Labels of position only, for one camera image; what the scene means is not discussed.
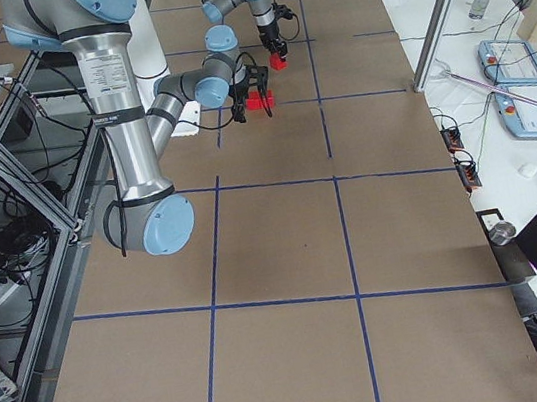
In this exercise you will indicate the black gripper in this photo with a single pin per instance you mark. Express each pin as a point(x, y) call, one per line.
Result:
point(269, 36)
point(256, 79)

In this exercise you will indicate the red block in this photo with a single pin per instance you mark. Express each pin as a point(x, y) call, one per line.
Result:
point(267, 99)
point(254, 101)
point(277, 63)

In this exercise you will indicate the upper teach pendant tablet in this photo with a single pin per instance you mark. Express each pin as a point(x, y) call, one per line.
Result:
point(505, 61)

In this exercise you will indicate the teach pendant tablet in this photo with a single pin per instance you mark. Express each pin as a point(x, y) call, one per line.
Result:
point(519, 118)
point(505, 61)

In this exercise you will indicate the lower teach pendant tablet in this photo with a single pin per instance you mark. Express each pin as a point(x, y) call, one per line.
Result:
point(519, 118)

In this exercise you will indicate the metal cup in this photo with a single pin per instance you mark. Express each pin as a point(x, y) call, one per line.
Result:
point(502, 233)

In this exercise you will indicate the white power strip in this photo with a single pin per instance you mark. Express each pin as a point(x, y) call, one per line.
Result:
point(7, 290)

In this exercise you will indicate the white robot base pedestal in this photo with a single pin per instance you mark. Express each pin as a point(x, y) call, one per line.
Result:
point(167, 111)

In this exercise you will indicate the aluminium table frame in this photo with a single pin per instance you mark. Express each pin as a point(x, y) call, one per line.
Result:
point(50, 160)

